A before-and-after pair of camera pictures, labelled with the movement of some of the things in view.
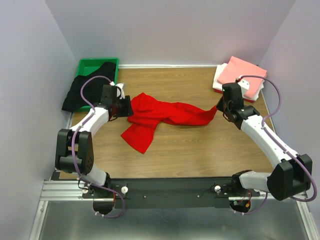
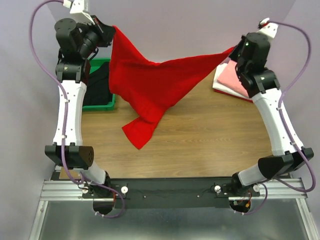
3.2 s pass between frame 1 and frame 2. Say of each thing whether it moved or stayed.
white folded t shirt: stayed
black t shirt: stayed
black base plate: stayed
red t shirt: moved
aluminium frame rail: stayed
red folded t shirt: stayed
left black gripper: moved
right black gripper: moved
